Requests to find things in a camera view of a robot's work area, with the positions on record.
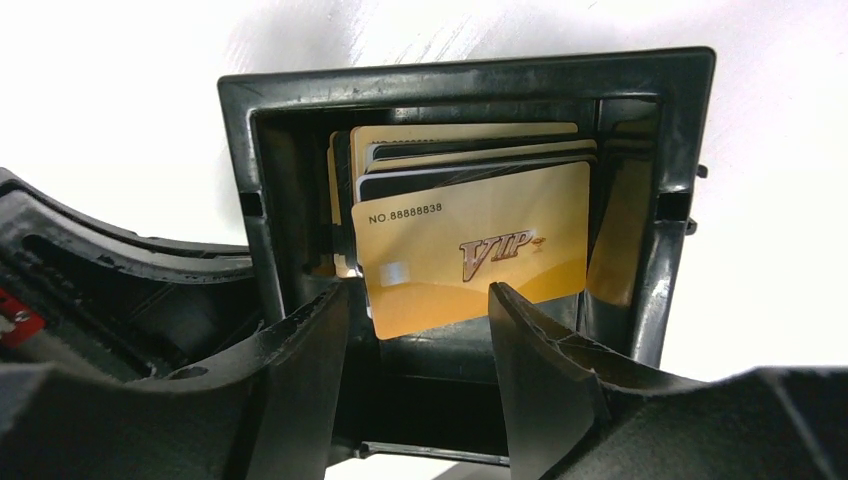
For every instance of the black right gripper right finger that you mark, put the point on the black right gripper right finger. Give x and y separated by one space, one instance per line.
629 411

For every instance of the stack of cards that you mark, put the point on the stack of cards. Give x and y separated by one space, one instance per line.
429 216

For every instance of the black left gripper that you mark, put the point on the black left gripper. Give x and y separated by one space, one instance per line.
104 302

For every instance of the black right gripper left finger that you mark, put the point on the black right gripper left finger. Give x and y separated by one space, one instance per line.
262 409

